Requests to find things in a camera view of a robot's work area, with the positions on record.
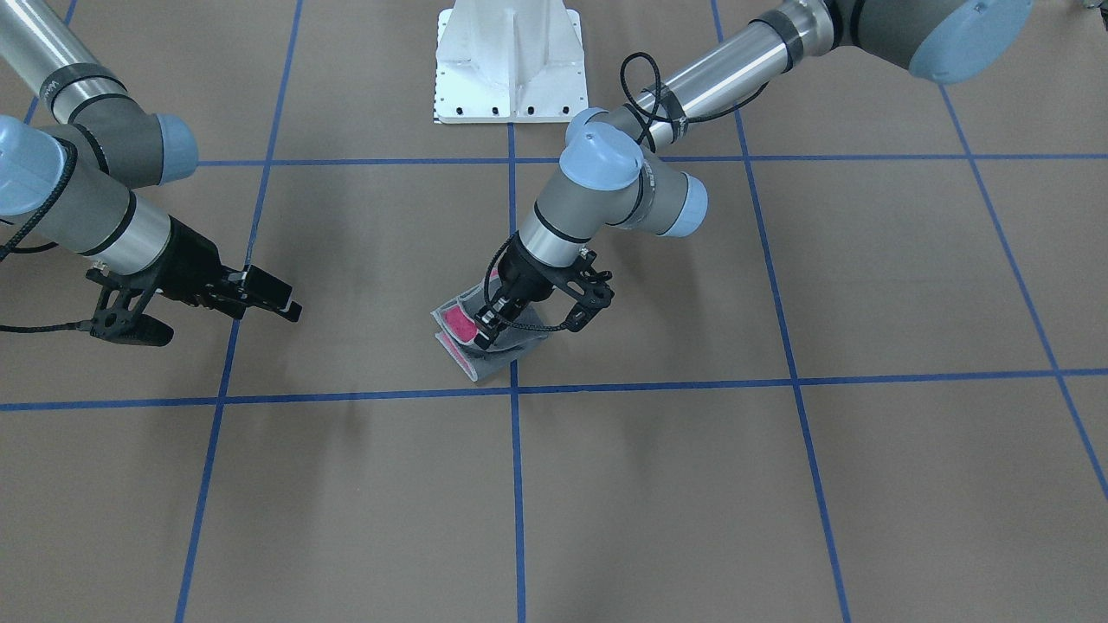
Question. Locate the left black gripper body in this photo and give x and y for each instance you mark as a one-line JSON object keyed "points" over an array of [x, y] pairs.
{"points": [[527, 275]]}

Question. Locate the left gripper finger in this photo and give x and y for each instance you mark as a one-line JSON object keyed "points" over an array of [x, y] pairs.
{"points": [[493, 322]]}

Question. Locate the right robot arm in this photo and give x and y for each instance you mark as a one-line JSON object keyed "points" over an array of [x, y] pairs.
{"points": [[76, 183]]}

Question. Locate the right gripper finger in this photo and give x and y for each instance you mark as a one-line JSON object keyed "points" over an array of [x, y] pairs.
{"points": [[260, 289], [229, 302]]}

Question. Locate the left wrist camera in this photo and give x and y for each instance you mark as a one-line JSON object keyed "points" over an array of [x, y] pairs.
{"points": [[588, 287]]}

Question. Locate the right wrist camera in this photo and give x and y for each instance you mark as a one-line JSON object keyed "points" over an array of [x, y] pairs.
{"points": [[119, 316]]}

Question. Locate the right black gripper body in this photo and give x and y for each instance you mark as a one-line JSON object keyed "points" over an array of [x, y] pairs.
{"points": [[189, 256]]}

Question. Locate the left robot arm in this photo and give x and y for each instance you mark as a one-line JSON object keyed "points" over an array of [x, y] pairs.
{"points": [[609, 175]]}

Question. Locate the white mounting plate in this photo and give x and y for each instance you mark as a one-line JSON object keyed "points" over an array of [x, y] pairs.
{"points": [[500, 62]]}

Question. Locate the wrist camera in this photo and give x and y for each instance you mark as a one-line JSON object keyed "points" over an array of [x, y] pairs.
{"points": [[588, 287], [119, 316]]}

